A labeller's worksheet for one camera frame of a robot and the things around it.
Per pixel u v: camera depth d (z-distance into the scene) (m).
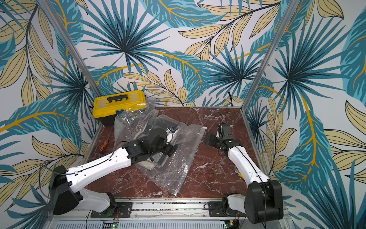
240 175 0.85
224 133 0.65
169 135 0.62
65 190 0.38
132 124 0.95
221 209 0.73
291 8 0.69
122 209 0.73
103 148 0.93
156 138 0.54
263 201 0.40
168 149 0.66
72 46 0.82
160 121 0.93
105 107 0.96
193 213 0.74
